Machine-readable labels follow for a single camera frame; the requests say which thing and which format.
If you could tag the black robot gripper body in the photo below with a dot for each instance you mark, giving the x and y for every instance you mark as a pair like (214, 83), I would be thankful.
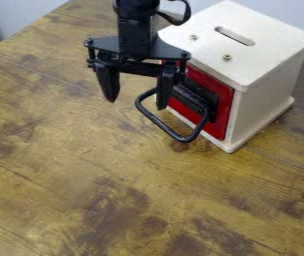
(137, 51)

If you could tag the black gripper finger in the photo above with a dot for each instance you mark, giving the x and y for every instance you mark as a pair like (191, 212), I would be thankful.
(109, 77)
(166, 83)

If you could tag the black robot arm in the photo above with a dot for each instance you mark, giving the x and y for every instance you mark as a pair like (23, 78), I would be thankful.
(145, 9)

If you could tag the white wooden cabinet box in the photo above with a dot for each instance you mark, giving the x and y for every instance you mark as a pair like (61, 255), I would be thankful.
(248, 57)

